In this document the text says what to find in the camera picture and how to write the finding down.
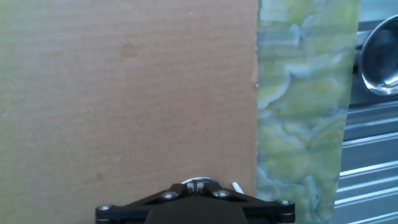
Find brown cardboard sheet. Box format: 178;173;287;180
0;0;259;224

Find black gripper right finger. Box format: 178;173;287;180
195;182;296;224

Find steel bowl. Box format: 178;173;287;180
358;14;398;96

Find green marble pattern mat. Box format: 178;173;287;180
255;0;363;224

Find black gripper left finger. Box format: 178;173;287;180
95;182;197;224

